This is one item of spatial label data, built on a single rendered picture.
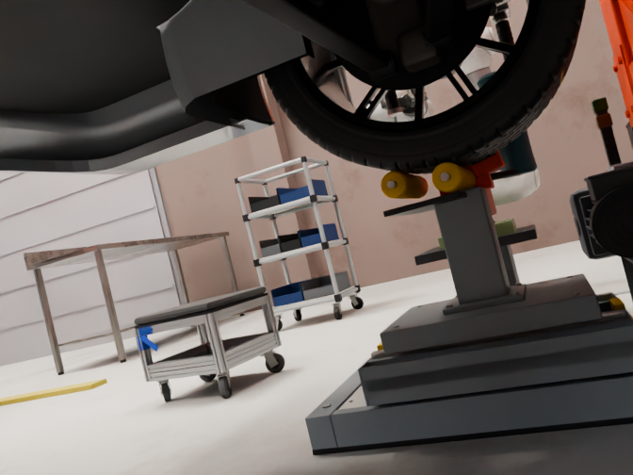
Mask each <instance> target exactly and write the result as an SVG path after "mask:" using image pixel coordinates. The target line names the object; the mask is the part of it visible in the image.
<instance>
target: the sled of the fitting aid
mask: <svg viewBox="0 0 633 475"><path fill-rule="evenodd" d="M596 297H597V301H598V303H599V307H600V311H601V315H602V319H595V320H589V321H583V322H578V323H572V324H566V325H561V326H555V327H549V328H543V329H538V330H532V331H526V332H521V333H515V334H509V335H503V336H493V337H486V338H481V339H475V340H469V341H464V342H458V343H452V344H446V345H441V346H435V347H429V348H424V349H418V350H412V351H406V352H396V353H390V354H385V353H384V351H383V347H382V344H381V343H380V344H379V345H378V346H377V349H378V350H377V351H374V352H373V353H371V357H370V358H369V359H368V360H367V361H366V362H364V363H363V364H362V365H361V366H360V367H359V368H358V372H359V377H360V381H361V385H362V389H363V392H364V396H365V403H366V406H373V405H381V404H387V403H397V402H405V401H418V400H424V399H430V398H438V397H445V396H452V395H460V394H467V393H475V392H481V391H489V390H497V389H503V388H511V387H518V386H525V385H539V384H546V383H554V382H561V381H568V380H575V379H583V378H592V377H600V376H607V375H614V374H622V373H627V372H633V318H632V316H631V315H630V314H629V312H628V311H627V310H626V309H625V304H624V303H623V302H622V300H621V299H620V298H617V297H616V296H615V295H614V293H613V292H607V293H602V294H596Z"/></svg>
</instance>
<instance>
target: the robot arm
mask: <svg viewBox="0 0 633 475"><path fill-rule="evenodd" d="M481 38H484V39H487V40H492V41H498V40H497V37H496V35H495V32H494V30H493V29H492V28H491V27H485V29H484V31H483V33H482V35H481ZM494 53H495V51H491V50H486V49H482V48H478V47H475V48H474V49H473V50H472V52H471V53H470V54H469V55H468V57H467V58H466V59H465V60H464V61H463V64H462V66H461V67H460V68H461V69H462V70H463V72H464V73H465V75H466V76H467V78H468V79H469V80H470V82H471V83H472V84H473V86H474V87H475V89H476V90H479V87H478V85H477V83H478V81H479V79H480V78H481V77H483V76H484V75H486V74H489V73H490V72H491V70H490V68H489V67H491V64H492V55H493V54H494ZM396 92H397V96H398V103H399V107H401V108H402V112H403V113H402V114H400V115H397V116H395V117H388V115H387V110H388V109H387V105H386V101H385V98H384V97H385V96H384V97H383V99H382V100H381V102H380V103H379V105H378V106H377V108H376V109H375V111H374V112H373V113H372V115H371V116H370V118H372V119H374V120H375V121H382V122H408V121H414V104H415V89H411V90H396ZM433 115H434V112H433V105H432V103H431V101H430V100H429V99H428V96H427V93H426V92H425V95H424V118H428V117H430V116H433ZM494 184H495V187H494V188H491V191H492V194H493V198H494V202H495V205H503V204H508V203H511V202H515V201H518V200H521V199H523V198H525V197H527V196H528V195H529V194H531V193H532V192H533V191H535V190H536V189H537V188H538V187H539V186H540V175H539V171H538V167H537V169H536V171H534V172H529V173H525V174H522V175H519V176H514V177H511V178H506V179H504V178H502V179H498V180H494Z"/></svg>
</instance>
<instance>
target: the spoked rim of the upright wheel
mask: <svg viewBox="0 0 633 475"><path fill-rule="evenodd" d="M307 1H309V2H310V3H312V4H313V5H315V6H316V7H318V8H320V9H321V10H323V11H324V4H325V0H307ZM538 4H539V0H529V3H528V8H527V15H526V19H525V21H524V24H523V27H522V29H521V32H520V34H519V36H518V39H517V41H516V43H515V45H511V44H507V43H503V42H499V41H492V40H487V39H484V38H480V39H479V41H478V43H477V45H476V46H475V47H478V48H482V49H486V50H491V51H495V52H498V53H502V54H506V55H508V56H507V58H506V59H505V61H504V62H503V64H502V65H501V66H500V68H499V69H498V70H497V71H496V73H495V74H494V75H493V76H492V77H491V78H490V79H489V80H488V81H487V82H486V83H485V84H484V85H483V86H482V87H481V88H480V89H479V90H476V89H475V87H474V86H473V84H472V83H471V82H470V80H469V79H468V78H467V76H466V75H465V73H464V72H463V70H462V69H461V68H460V66H458V67H457V68H455V69H454V70H455V72H456V73H457V74H458V76H459V77H460V79H461V80H462V81H463V83H464V84H465V86H466V87H467V88H468V89H469V90H470V92H471V93H472V95H471V96H470V97H468V95H467V94H466V93H465V91H464V90H463V88H462V87H461V85H460V84H459V82H458V81H457V80H456V78H455V77H454V76H453V74H452V73H451V72H450V73H449V74H447V75H446V77H447V78H448V79H449V81H450V82H451V84H452V85H453V86H454V88H455V89H456V90H457V92H458V93H459V94H460V95H461V97H462V98H463V101H462V102H461V103H459V104H457V105H456V106H454V107H452V108H450V109H448V110H446V111H443V112H441V113H439V114H436V115H433V116H430V117H428V118H424V95H425V86H423V87H420V88H416V89H415V104H414V121H408V122H382V121H375V120H370V119H369V118H370V116H371V115H372V113H373V112H374V111H375V109H376V108H377V106H378V105H379V103H380V102H381V100H382V99H383V97H384V96H385V94H386V93H387V92H388V90H383V89H381V90H380V91H379V93H378V94H377V95H376V97H375V98H374V100H373V101H372V103H371V104H370V106H369V107H368V108H366V107H367V106H368V104H369V103H370V101H371V100H372V99H373V97H374V96H375V94H376V93H377V91H378V90H379V88H375V87H372V88H371V89H370V91H369V92H368V93H367V95H366V96H365V98H364V100H363V101H362V103H361V104H360V105H359V106H358V107H357V109H355V108H354V107H353V105H352V104H351V103H350V102H349V100H348V99H347V98H346V96H345V95H344V93H343V92H342V91H341V89H340V87H339V85H338V83H337V81H336V78H335V75H334V73H333V71H335V70H338V69H340V68H342V67H343V66H342V65H341V64H340V62H339V61H338V60H334V61H332V62H331V57H330V50H328V49H326V48H325V47H323V46H321V45H319V44H317V43H316V42H314V41H311V44H312V48H313V52H314V56H315V58H313V57H311V56H307V57H303V58H300V59H298V60H295V61H294V63H295V66H296V68H297V70H298V72H299V74H300V76H301V78H302V80H303V81H304V83H305V84H306V86H307V87H308V89H309V90H310V91H311V92H312V93H313V94H314V96H315V97H316V98H317V99H318V100H319V101H320V102H321V103H322V104H323V105H325V106H326V107H327V108H329V109H330V110H331V111H333V112H334V113H336V114H338V115H339V116H341V117H343V118H345V119H347V120H349V121H351V122H354V123H358V124H360V125H363V126H366V127H370V128H376V129H381V130H411V129H416V128H421V127H426V126H430V125H433V124H436V123H440V122H443V121H445V120H447V119H450V118H452V117H454V116H456V115H458V114H460V113H461V112H463V111H465V110H467V109H468V108H469V107H471V106H472V105H474V104H475V103H476V102H478V101H479V100H480V99H482V98H483V97H484V96H485V95H486V94H487V93H489V92H490V91H491V90H492V89H493V88H494V87H495V86H496V85H497V84H498V83H499V82H500V80H501V79H502V78H503V77H504V76H505V75H506V73H507V72H508V71H509V70H510V68H511V66H512V65H513V64H514V62H515V60H516V59H517V58H518V57H519V55H520V53H521V51H522V50H523V48H524V46H525V44H526V42H527V39H528V36H529V33H530V31H531V28H532V26H533V23H534V20H535V17H536V13H537V8H538Z"/></svg>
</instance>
